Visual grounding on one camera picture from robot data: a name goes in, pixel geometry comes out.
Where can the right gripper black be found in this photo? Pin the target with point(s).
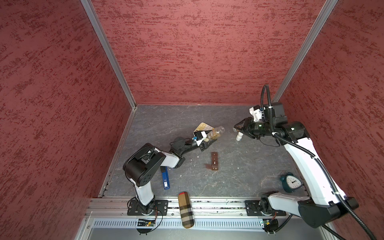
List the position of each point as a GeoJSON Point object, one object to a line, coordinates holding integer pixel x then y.
{"type": "Point", "coordinates": [247, 127]}

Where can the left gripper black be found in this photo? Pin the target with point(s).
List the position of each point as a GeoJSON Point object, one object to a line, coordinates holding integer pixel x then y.
{"type": "Point", "coordinates": [205, 145]}

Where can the clear amber pill bottle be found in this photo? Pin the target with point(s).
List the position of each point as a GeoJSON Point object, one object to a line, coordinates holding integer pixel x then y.
{"type": "Point", "coordinates": [215, 133]}

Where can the brown weekly pill organizer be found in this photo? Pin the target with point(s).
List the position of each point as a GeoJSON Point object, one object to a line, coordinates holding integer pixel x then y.
{"type": "Point", "coordinates": [214, 165]}

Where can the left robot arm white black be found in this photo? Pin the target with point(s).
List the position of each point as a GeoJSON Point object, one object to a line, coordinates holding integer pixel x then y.
{"type": "Point", "coordinates": [141, 167]}

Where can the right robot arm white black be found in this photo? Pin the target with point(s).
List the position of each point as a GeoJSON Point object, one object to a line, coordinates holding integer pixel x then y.
{"type": "Point", "coordinates": [325, 201]}

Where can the white pill bottle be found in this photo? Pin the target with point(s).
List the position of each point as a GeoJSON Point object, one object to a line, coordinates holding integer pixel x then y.
{"type": "Point", "coordinates": [239, 136]}

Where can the yellow calculator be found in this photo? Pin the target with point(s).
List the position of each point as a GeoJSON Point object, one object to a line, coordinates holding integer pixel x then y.
{"type": "Point", "coordinates": [203, 127]}

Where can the teal alarm clock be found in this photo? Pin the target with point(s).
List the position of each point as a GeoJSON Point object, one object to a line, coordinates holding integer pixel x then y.
{"type": "Point", "coordinates": [290, 182]}

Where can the plaid glasses case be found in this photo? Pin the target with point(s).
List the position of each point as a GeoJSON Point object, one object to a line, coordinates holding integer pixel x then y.
{"type": "Point", "coordinates": [186, 210]}

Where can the right corner aluminium profile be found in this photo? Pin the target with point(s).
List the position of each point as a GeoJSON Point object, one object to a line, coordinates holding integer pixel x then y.
{"type": "Point", "coordinates": [317, 26]}

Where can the corner aluminium profile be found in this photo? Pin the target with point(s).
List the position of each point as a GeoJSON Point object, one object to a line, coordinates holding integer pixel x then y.
{"type": "Point", "coordinates": [317, 26]}
{"type": "Point", "coordinates": [97, 26]}

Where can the left corner aluminium profile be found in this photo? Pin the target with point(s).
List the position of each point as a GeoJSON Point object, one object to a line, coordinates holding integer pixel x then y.
{"type": "Point", "coordinates": [97, 26]}

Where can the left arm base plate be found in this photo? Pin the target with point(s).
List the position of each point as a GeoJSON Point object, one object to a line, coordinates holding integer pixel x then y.
{"type": "Point", "coordinates": [136, 208]}

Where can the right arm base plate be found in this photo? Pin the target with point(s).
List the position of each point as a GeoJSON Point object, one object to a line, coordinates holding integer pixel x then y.
{"type": "Point", "coordinates": [261, 208]}

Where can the right circuit board with wires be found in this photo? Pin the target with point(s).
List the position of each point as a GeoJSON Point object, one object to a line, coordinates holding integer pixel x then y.
{"type": "Point", "coordinates": [272, 226]}

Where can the circuit board with wires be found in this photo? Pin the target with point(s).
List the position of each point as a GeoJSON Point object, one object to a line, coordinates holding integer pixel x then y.
{"type": "Point", "coordinates": [146, 226]}
{"type": "Point", "coordinates": [272, 226]}

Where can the left circuit board with wires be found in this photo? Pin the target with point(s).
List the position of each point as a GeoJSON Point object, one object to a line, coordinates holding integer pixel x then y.
{"type": "Point", "coordinates": [146, 226]}

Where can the aluminium front rail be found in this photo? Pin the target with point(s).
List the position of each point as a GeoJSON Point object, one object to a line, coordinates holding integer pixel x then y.
{"type": "Point", "coordinates": [215, 219]}

